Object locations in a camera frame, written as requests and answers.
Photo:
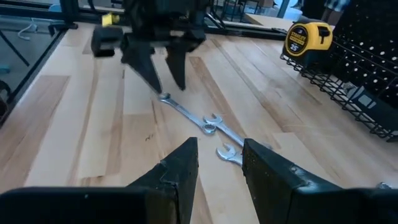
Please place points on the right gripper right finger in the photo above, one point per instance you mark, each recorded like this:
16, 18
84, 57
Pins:
295, 196

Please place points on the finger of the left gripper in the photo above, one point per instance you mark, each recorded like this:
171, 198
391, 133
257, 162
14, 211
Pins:
140, 59
177, 62

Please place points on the tan wooden desk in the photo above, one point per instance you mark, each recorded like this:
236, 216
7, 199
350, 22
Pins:
267, 21

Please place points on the yellow Stanley tape measure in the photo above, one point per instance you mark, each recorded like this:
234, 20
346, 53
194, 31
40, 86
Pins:
306, 40

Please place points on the black pegboard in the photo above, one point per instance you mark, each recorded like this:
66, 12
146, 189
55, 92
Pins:
373, 31

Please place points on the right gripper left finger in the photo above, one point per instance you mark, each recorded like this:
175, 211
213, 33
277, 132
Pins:
140, 202

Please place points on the medium silver combination wrench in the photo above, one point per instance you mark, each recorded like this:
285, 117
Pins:
227, 130

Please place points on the long silver combination wrench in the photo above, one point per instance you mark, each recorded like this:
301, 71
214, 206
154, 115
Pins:
186, 112

